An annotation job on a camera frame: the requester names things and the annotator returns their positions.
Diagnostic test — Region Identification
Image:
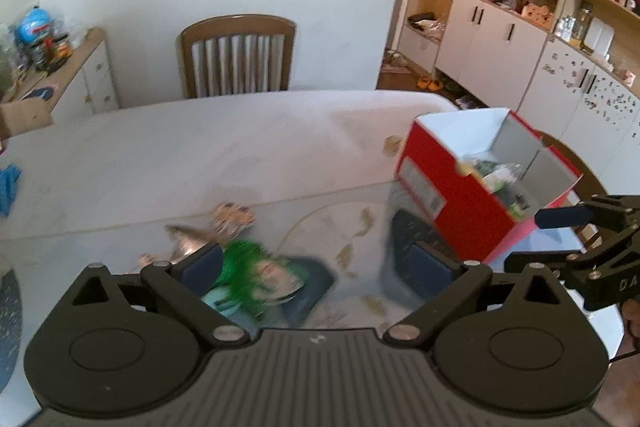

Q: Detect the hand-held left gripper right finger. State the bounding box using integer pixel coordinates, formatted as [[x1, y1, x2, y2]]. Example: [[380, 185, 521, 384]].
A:
[[382, 241, 577, 349]]

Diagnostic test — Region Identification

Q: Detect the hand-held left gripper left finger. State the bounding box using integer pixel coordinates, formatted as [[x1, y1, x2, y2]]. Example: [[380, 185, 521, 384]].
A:
[[70, 243, 251, 349]]

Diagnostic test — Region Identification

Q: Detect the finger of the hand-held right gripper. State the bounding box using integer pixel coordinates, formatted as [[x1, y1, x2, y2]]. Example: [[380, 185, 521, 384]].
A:
[[504, 227, 640, 280], [534, 194, 640, 235]]

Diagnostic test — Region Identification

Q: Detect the green-haired doll packet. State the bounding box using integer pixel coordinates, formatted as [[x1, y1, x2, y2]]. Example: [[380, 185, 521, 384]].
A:
[[202, 241, 306, 324]]

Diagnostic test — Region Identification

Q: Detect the red shoe box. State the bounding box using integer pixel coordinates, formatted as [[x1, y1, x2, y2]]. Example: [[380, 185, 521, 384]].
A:
[[394, 108, 584, 264]]

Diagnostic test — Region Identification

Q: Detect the person's right hand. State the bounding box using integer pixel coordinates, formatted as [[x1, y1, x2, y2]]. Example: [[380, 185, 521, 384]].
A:
[[620, 299, 640, 355]]

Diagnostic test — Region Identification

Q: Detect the silver foil packet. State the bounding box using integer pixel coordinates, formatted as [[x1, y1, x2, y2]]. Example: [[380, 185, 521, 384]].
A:
[[165, 224, 216, 260]]

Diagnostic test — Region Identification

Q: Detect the large dark blue placemat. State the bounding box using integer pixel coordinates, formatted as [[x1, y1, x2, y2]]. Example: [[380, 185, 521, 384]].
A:
[[389, 209, 466, 303]]

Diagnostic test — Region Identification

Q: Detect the wooden chair curved back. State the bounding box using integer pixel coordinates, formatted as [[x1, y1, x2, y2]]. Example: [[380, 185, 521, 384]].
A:
[[540, 132, 608, 250]]

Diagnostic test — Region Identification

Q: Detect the tiger face packet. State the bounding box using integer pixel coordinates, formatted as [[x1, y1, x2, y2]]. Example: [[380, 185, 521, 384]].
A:
[[214, 202, 257, 240]]

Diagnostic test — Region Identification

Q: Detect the small dark blue placemat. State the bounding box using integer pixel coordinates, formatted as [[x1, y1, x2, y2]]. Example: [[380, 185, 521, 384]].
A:
[[260, 257, 335, 330]]

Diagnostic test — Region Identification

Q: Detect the white cabinet with stickers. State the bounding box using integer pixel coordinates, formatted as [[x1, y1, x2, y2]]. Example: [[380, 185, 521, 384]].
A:
[[520, 39, 640, 168]]

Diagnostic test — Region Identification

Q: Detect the white lower cabinet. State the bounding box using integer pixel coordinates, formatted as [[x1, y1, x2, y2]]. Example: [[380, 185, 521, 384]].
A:
[[435, 0, 556, 108]]

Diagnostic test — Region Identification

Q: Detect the white flat box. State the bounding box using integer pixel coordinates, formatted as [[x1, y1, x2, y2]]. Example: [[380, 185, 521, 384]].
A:
[[582, 14, 616, 58]]

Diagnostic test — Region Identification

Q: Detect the round dark speckled mat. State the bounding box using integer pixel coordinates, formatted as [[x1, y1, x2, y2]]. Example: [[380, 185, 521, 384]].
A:
[[0, 269, 23, 393]]

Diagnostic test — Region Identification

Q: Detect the wooden toy house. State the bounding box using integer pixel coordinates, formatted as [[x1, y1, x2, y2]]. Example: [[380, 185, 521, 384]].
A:
[[520, 2, 556, 26]]

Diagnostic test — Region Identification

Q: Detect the blue cloth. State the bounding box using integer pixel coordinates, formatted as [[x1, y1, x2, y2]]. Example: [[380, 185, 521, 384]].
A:
[[0, 164, 22, 218]]

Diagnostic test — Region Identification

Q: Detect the pair of shoes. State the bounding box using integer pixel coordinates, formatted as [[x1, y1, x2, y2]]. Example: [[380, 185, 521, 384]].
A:
[[382, 49, 411, 70]]

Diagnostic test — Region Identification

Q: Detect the white wooden sideboard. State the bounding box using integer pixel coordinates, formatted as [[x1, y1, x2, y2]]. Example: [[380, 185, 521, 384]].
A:
[[0, 27, 121, 120]]

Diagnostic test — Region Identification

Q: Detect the pile on bench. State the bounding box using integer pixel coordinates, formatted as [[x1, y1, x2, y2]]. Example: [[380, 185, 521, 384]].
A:
[[407, 12, 446, 42]]

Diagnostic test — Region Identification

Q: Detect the cardboard box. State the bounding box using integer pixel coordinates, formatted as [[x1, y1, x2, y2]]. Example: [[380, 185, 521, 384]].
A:
[[0, 99, 55, 140]]

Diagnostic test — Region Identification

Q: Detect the wooden chair slatted back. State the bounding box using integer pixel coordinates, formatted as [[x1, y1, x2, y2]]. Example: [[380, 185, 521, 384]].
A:
[[179, 14, 297, 99]]

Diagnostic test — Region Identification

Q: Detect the dark jar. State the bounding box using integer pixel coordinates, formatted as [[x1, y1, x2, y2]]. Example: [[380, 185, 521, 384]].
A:
[[32, 41, 51, 70]]

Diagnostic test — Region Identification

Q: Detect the blue globe toy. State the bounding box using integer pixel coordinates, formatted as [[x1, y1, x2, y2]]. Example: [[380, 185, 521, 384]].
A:
[[15, 7, 55, 45]]

